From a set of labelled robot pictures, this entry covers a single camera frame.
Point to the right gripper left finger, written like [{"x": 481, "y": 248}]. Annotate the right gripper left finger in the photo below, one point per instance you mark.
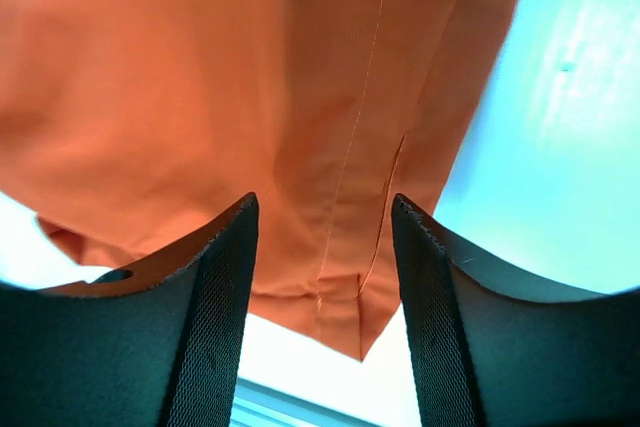
[{"x": 154, "y": 343}]

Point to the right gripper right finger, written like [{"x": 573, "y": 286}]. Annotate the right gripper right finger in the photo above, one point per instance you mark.
[{"x": 492, "y": 344}]

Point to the orange shorts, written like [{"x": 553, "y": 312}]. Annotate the orange shorts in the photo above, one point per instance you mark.
[{"x": 127, "y": 124}]

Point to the aluminium front rail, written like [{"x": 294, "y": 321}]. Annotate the aluminium front rail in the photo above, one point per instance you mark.
[{"x": 283, "y": 408}]

